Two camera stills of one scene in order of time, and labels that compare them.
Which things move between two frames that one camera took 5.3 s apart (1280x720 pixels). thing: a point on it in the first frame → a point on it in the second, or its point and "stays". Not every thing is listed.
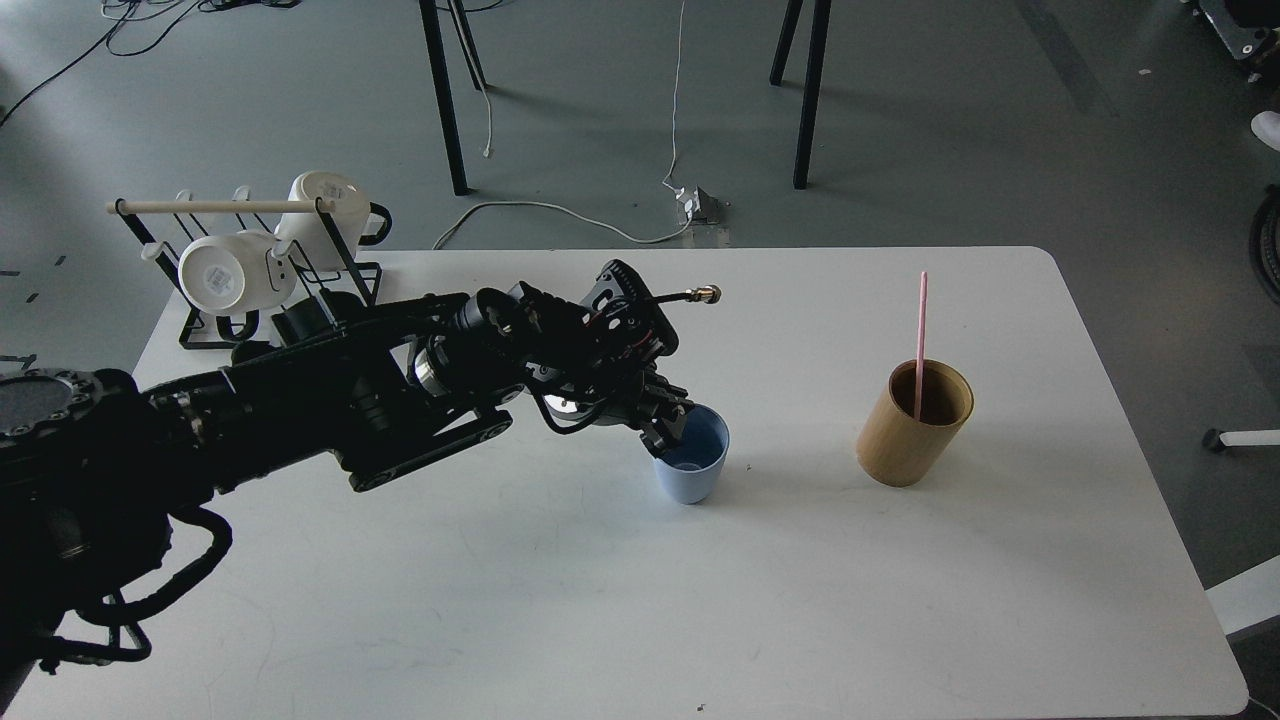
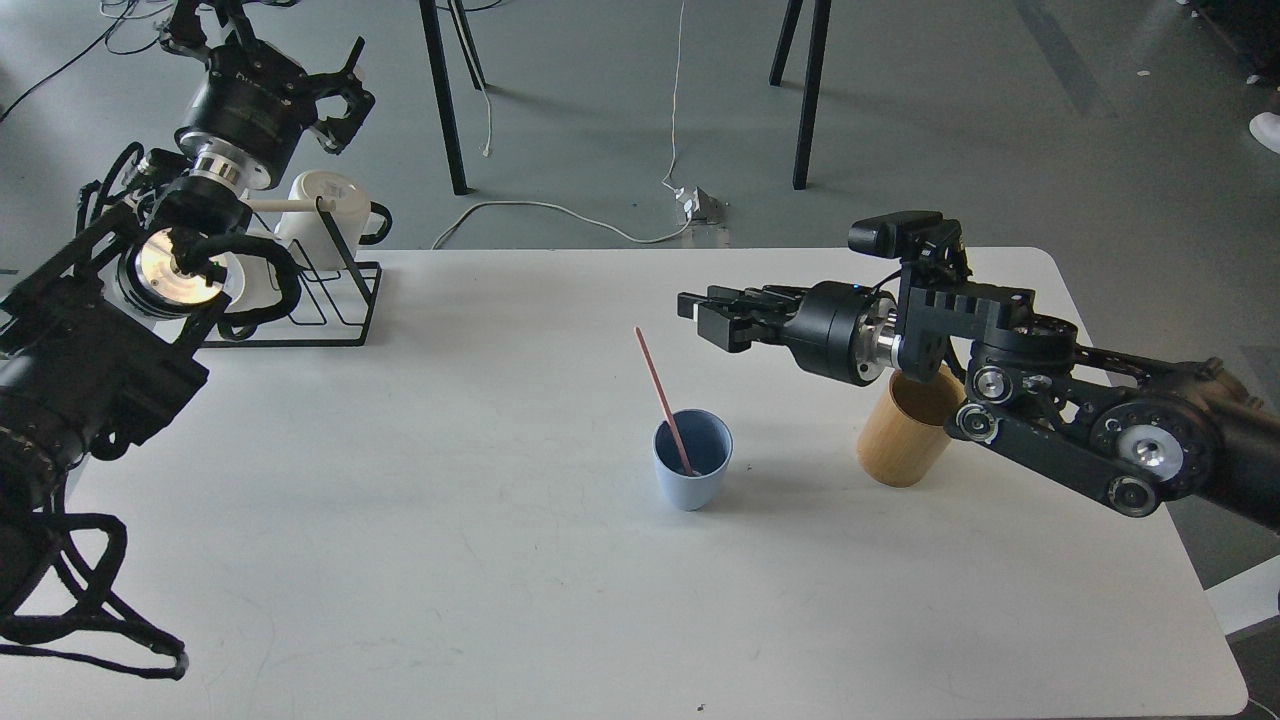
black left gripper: [590, 362] → [259, 101]
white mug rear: [345, 219] stays
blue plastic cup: [691, 472] stays
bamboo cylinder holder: [897, 449] stays
